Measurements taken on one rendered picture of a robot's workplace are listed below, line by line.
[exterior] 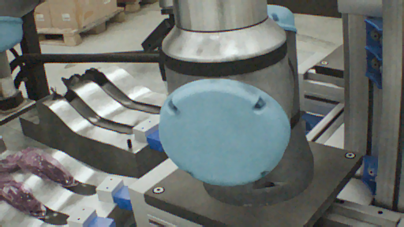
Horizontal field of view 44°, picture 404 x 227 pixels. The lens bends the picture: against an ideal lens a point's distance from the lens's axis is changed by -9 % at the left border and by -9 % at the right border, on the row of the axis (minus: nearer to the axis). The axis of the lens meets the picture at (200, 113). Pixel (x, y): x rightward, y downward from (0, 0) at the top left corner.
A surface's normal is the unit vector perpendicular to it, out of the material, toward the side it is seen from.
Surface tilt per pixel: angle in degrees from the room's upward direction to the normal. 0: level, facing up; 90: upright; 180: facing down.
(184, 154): 97
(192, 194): 0
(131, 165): 90
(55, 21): 90
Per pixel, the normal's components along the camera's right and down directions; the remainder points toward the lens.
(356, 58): -0.61, 0.41
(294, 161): 0.59, -0.02
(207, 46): -0.31, -0.31
